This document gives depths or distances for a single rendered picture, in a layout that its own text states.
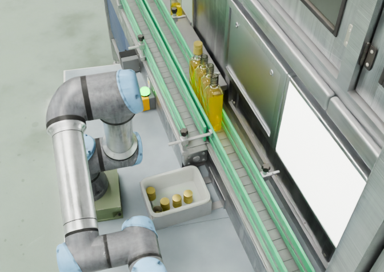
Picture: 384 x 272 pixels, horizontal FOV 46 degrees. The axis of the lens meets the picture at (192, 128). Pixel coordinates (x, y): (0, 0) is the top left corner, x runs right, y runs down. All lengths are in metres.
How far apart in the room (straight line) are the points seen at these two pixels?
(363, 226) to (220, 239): 1.16
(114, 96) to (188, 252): 0.70
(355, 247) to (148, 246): 0.56
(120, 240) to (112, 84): 0.38
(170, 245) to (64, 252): 0.67
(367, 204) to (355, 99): 0.68
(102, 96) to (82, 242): 0.35
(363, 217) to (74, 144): 0.75
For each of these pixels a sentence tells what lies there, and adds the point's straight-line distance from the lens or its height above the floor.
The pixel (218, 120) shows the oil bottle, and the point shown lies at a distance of 1.75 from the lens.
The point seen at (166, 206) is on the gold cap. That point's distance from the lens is 1.66.
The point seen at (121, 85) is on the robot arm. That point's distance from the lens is 1.15.
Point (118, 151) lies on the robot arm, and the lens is 1.47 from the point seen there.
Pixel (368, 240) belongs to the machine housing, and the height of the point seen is 1.75.
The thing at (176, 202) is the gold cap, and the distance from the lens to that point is 1.66.
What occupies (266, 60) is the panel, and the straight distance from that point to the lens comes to 1.51.
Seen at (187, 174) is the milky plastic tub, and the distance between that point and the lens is 1.74.
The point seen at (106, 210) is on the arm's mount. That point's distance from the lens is 1.67.
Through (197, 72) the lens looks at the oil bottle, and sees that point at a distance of 1.74.
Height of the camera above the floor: 2.19
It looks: 47 degrees down
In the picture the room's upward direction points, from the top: straight up
